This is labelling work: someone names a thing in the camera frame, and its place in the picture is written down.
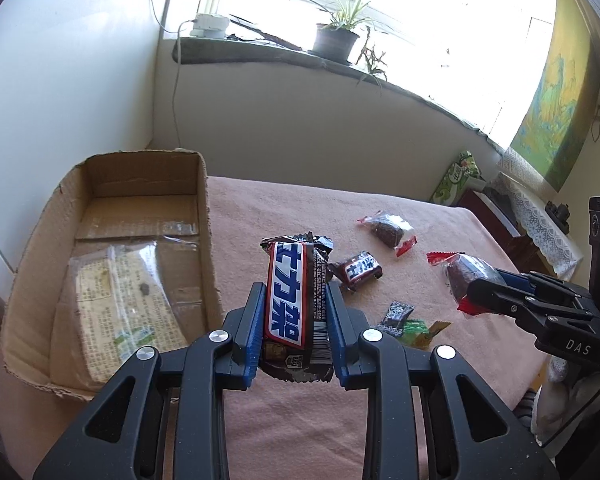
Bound yellow wrapped brown candy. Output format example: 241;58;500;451
420;321;452;350

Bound green snack bag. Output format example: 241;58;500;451
430;151;481;206

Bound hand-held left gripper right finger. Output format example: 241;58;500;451
326;281;561;480

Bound dark side table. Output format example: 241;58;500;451
455;180;556;281

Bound long chocolate bar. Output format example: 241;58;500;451
258;231;337;383

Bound grey window sill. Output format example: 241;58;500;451
172;35;511;153

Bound brown cake packet red ends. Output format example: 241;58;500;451
356;210;418;258
426;251;506;317

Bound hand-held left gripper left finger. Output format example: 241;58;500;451
32;281;268;480

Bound potted plant black pot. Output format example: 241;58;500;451
295;0;416;66

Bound wall poster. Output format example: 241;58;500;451
509;0;600;193

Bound white lace cloth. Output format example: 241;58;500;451
495;147;586;281

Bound white cable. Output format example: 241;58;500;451
172;19;198;148

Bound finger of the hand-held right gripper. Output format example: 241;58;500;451
467;277;596;341
495;270;593;306

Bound small red-leaf plant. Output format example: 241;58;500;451
355;27;391;96

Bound small chocolate bar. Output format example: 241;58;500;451
327;251;384;291

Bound clear cracker packet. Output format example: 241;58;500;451
50;240;191;391

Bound white power strip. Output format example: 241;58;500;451
189;14;230;38

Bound black patterned candy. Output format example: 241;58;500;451
377;301;415;338

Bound small dark object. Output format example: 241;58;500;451
545;201;572;233

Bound cardboard box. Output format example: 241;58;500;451
0;148;226;402

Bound person's right hand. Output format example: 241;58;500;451
532;360;600;433

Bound green candy packet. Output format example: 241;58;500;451
397;319;431;348

